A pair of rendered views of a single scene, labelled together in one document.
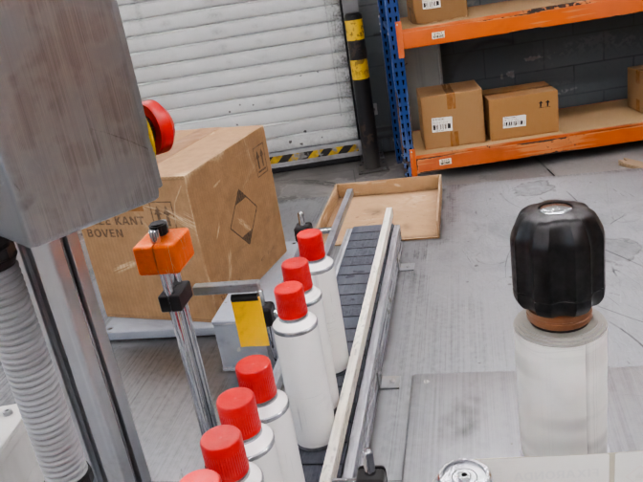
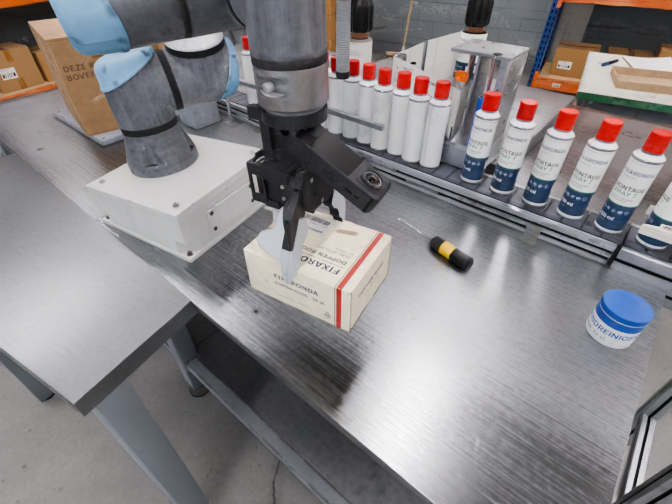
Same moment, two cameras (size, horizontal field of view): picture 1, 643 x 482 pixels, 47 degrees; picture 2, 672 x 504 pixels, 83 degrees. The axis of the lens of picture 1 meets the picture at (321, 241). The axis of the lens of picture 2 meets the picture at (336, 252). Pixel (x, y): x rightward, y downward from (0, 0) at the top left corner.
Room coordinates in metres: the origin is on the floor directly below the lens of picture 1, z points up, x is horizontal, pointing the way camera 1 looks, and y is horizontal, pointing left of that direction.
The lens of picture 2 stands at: (0.04, 1.07, 1.36)
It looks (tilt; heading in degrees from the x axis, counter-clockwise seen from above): 41 degrees down; 297
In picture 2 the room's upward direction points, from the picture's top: straight up
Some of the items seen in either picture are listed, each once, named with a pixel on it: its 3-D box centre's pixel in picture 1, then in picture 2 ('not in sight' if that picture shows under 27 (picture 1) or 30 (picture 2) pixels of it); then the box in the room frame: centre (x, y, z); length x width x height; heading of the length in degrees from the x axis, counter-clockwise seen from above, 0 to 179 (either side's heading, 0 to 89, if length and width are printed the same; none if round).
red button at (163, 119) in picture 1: (147, 129); not in sight; (0.51, 0.11, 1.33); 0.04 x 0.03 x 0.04; 42
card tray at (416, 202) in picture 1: (382, 208); not in sight; (1.56, -0.15, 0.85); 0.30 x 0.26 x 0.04; 167
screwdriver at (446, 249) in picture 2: not in sight; (431, 239); (0.14, 0.42, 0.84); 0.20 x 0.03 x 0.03; 155
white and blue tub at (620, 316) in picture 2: not in sight; (617, 319); (-0.19, 0.51, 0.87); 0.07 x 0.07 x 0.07
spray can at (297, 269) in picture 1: (308, 337); not in sight; (0.79, 0.04, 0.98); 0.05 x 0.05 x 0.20
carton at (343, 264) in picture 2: not in sight; (320, 263); (0.24, 0.73, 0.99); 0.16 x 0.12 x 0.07; 177
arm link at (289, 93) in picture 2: not in sight; (290, 85); (0.26, 0.73, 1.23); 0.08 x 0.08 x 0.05
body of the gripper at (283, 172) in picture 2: not in sight; (293, 156); (0.27, 0.73, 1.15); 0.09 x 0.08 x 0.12; 177
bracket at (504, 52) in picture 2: not in sight; (490, 49); (0.15, 0.08, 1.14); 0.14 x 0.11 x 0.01; 167
